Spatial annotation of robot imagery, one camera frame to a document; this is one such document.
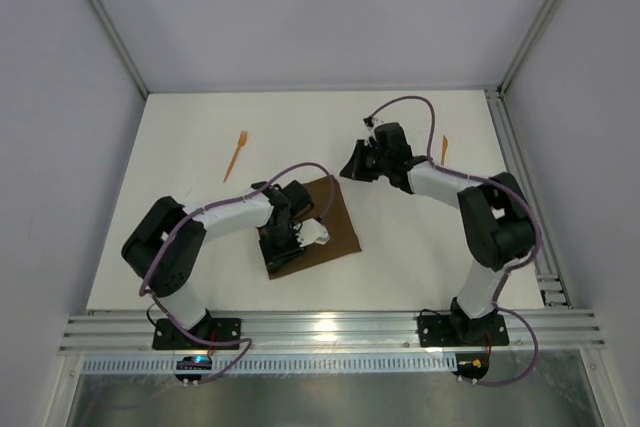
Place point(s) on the left aluminium corner post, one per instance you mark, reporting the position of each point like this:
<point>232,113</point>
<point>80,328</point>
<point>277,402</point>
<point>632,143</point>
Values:
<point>107,25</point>

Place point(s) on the orange plastic fork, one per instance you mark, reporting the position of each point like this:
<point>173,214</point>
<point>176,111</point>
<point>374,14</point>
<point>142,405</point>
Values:
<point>241,142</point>

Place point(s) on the right aluminium corner post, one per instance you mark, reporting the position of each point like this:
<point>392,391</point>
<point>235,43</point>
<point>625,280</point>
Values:
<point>541,20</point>

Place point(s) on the brown cloth napkin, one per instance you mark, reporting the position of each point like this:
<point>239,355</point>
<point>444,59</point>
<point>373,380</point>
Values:
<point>343,239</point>

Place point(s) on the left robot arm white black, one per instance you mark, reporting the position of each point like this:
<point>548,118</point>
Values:
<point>163,249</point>

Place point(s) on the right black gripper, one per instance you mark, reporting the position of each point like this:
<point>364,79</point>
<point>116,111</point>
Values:
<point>366,159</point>

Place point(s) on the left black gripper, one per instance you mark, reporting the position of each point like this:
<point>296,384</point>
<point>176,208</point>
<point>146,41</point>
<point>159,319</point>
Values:
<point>282,252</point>

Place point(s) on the right small controller board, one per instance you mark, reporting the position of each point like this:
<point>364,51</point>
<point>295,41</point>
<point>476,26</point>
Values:
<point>471,369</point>

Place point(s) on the aluminium right side rail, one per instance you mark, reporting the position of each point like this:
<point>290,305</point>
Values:
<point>551,283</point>

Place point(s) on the aluminium corner post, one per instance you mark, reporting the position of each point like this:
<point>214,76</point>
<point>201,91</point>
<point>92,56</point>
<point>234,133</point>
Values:
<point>541,20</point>
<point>107,25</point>

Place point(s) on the small controller board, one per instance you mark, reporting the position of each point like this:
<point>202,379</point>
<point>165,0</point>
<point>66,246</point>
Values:
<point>192,370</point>
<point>471,369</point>

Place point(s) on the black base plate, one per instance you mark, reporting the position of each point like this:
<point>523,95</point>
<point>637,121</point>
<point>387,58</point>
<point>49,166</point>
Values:
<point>219,334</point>
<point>455,329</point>

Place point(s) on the orange plastic knife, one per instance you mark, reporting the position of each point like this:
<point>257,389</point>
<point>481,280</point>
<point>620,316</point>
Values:
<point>444,149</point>

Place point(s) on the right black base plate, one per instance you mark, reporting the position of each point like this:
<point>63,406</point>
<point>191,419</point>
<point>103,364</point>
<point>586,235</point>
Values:
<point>455,329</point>

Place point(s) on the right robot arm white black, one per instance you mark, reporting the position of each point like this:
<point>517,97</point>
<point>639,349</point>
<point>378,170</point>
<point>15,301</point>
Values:
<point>500,231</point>

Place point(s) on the slotted grey cable duct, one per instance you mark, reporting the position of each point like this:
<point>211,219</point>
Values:
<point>278,364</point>

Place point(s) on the aluminium front rail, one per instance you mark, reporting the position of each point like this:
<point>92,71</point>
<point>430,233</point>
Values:
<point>327,332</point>

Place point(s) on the aluminium rail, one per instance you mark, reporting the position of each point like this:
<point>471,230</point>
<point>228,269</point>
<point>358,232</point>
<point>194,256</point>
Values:
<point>327,332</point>
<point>551,283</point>

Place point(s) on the left small controller board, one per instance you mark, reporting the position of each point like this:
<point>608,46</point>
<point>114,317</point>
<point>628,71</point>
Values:
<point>192,370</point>

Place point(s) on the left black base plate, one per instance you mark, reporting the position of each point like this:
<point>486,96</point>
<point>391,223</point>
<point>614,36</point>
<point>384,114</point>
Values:
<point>219,334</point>

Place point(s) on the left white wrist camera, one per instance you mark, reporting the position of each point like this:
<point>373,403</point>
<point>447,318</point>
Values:
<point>311,232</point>

